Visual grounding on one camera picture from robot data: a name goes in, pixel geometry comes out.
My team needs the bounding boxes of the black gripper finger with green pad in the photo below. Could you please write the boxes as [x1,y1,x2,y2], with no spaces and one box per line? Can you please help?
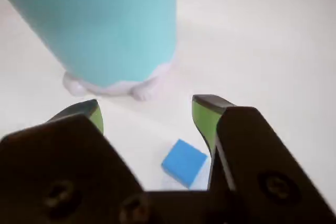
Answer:
[192,94,336,224]
[0,99,154,224]

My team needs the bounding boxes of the blue cube block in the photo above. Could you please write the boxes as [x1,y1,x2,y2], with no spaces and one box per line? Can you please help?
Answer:
[161,138,208,189]

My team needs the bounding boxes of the teal bin with swing lid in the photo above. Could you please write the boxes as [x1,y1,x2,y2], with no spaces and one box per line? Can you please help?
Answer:
[0,0,178,101]

